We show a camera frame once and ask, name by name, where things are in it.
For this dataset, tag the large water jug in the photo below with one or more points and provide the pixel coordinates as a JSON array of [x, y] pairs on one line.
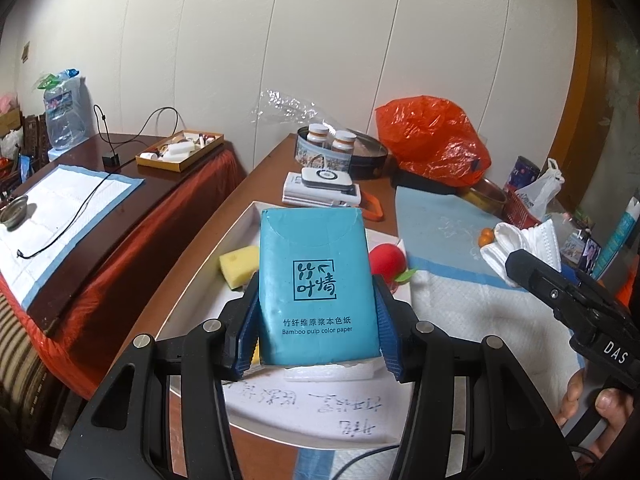
[[65, 120]]

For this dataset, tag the brass metal basin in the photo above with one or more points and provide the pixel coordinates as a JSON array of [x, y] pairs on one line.
[[487, 200]]

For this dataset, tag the round printed tin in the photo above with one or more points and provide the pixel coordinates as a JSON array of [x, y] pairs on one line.
[[367, 162]]

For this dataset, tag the green blue plastic bag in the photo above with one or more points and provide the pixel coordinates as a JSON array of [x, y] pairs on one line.
[[55, 80]]

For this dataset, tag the clear plastic container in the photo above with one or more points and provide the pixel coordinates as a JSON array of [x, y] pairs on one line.
[[570, 232]]

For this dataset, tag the dark wooden side table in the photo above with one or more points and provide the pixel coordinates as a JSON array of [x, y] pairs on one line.
[[85, 152]]

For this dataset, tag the red ball toy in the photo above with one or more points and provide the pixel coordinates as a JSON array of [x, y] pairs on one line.
[[387, 260]]

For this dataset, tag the white blue-edged side pad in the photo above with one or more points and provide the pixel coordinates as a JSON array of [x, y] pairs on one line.
[[60, 220]]

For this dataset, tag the person's right hand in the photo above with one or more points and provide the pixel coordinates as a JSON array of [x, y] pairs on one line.
[[617, 420]]

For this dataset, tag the cardboard box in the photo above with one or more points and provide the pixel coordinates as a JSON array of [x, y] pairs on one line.
[[10, 122]]

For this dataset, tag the orange plastic bag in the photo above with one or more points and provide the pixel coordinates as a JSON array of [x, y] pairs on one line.
[[430, 135]]

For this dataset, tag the light blue underpad sheet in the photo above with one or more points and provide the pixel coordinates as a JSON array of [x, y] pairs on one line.
[[440, 230]]

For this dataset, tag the white plastic bag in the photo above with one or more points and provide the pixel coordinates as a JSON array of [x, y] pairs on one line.
[[542, 190]]

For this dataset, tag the red plastic basket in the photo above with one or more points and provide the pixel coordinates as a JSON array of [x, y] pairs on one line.
[[517, 212]]

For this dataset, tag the white foam tray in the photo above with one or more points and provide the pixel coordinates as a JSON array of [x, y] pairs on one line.
[[300, 410]]

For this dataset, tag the cardboard tray of small items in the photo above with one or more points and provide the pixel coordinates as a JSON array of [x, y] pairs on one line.
[[190, 160]]

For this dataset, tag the small metal bowl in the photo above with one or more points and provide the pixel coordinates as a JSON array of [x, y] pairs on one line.
[[12, 212]]

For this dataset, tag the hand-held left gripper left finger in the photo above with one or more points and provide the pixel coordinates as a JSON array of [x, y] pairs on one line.
[[246, 345]]

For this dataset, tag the black smartphone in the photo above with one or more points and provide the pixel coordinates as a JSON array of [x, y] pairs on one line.
[[590, 255]]

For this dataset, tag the yellow green sponge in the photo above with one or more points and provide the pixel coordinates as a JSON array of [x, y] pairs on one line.
[[237, 265]]

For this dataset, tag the white foam block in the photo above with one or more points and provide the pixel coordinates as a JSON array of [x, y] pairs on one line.
[[325, 372]]

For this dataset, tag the striped brown cushion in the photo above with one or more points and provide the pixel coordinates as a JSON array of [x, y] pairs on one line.
[[25, 370]]

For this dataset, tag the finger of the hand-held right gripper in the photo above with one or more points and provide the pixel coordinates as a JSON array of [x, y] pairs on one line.
[[615, 352], [555, 290]]

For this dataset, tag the white rounded device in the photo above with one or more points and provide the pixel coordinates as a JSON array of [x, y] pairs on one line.
[[325, 177]]

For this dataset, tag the dark carved wooden chair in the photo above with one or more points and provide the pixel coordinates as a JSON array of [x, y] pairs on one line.
[[35, 135]]

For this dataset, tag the white lidded pill bottle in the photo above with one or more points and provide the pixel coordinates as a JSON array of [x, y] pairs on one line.
[[343, 142], [318, 136]]

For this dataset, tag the small wall plaque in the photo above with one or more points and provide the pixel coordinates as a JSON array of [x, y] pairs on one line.
[[25, 52]]

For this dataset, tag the pink soft item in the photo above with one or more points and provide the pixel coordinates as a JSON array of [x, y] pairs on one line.
[[7, 101]]

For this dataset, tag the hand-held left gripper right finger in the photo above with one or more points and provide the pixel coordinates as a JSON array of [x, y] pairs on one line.
[[387, 340]]

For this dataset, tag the red tablecloth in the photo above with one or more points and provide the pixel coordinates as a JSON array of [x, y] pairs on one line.
[[150, 240]]

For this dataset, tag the black power adapter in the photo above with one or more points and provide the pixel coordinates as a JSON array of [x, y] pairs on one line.
[[111, 160]]

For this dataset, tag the white absorbent pad blue border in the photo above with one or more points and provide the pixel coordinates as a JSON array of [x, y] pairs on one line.
[[500, 340]]

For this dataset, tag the clear plastic film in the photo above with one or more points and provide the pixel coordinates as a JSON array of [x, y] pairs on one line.
[[280, 105]]

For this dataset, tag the small tangerine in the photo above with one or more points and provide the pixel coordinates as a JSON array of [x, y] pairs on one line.
[[485, 237]]

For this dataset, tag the teal tissue pack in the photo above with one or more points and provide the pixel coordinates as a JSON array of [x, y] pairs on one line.
[[320, 260]]

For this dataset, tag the white devices stack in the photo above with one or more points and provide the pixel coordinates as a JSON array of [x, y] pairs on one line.
[[300, 199]]

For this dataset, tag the teal carton box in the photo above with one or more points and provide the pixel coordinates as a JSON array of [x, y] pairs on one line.
[[620, 230]]

